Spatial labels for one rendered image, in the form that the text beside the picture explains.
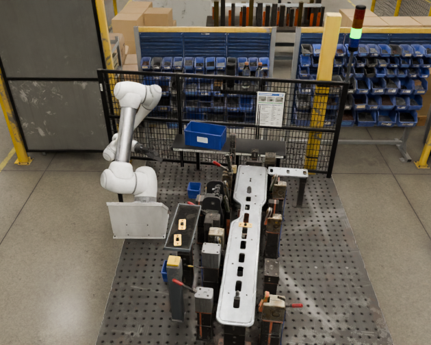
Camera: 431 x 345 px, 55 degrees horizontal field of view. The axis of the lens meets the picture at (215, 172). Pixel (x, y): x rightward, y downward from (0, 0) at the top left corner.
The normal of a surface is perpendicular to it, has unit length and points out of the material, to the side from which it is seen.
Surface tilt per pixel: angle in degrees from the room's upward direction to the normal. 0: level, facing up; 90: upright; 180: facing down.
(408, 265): 0
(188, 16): 90
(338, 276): 0
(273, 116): 90
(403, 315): 0
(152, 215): 90
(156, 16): 90
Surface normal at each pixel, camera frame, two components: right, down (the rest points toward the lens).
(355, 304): 0.00, -0.82
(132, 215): -0.01, 0.57
